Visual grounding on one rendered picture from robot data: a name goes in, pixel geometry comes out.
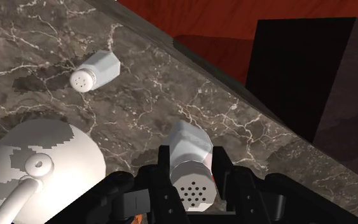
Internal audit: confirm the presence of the white shaker with few holes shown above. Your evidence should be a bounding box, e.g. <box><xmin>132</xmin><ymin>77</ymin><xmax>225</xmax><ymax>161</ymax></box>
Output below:
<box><xmin>69</xmin><ymin>50</ymin><xmax>121</xmax><ymax>93</ymax></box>

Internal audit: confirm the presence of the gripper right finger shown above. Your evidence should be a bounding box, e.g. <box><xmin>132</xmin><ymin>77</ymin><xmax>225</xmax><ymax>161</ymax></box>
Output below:
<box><xmin>212</xmin><ymin>146</ymin><xmax>358</xmax><ymax>224</ymax></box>

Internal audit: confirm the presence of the white round teapot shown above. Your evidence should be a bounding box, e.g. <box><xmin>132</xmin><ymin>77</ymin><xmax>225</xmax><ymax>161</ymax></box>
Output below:
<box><xmin>0</xmin><ymin>118</ymin><xmax>107</xmax><ymax>224</ymax></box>

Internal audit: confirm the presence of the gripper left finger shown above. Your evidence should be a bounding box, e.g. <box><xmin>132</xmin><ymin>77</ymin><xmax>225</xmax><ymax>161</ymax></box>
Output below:
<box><xmin>45</xmin><ymin>144</ymin><xmax>191</xmax><ymax>224</ymax></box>

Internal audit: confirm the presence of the white shaker with many holes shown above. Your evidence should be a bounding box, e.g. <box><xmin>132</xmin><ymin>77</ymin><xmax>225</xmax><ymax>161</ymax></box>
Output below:
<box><xmin>162</xmin><ymin>119</ymin><xmax>218</xmax><ymax>213</ymax></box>

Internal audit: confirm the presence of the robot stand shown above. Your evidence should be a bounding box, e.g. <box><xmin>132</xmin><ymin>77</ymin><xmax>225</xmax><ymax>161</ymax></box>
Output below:
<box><xmin>244</xmin><ymin>17</ymin><xmax>358</xmax><ymax>186</ymax></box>

